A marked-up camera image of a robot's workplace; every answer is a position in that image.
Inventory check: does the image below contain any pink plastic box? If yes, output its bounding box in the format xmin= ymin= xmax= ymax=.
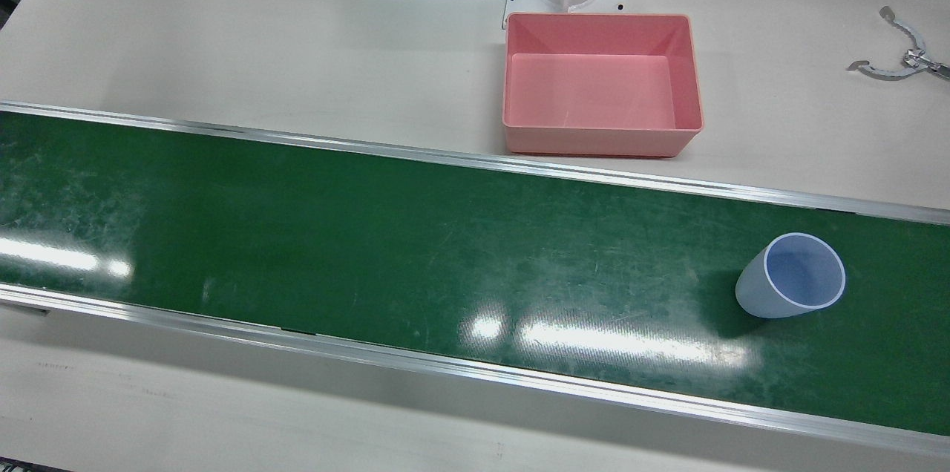
xmin=502 ymin=12 xmax=704 ymax=158

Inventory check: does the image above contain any blue plastic cup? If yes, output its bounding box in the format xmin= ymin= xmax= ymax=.
xmin=735 ymin=232 xmax=847 ymax=320

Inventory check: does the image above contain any green conveyor belt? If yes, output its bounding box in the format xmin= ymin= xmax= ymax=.
xmin=0 ymin=101 xmax=950 ymax=458

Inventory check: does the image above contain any metal grabber tool green handle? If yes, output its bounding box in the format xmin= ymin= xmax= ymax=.
xmin=846 ymin=6 xmax=950 ymax=81

